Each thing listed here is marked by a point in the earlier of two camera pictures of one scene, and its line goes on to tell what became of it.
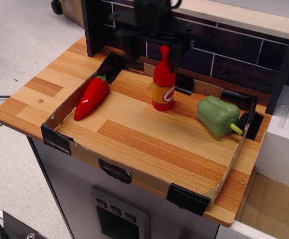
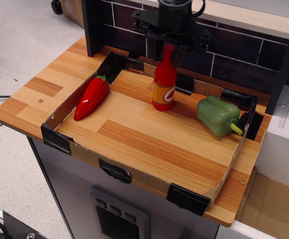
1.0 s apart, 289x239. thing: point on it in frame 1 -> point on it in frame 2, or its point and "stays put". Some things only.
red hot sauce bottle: (164, 84) stays put
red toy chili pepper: (93, 93) stays put
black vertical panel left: (93, 24) stays put
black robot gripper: (155, 21) -> (175, 23)
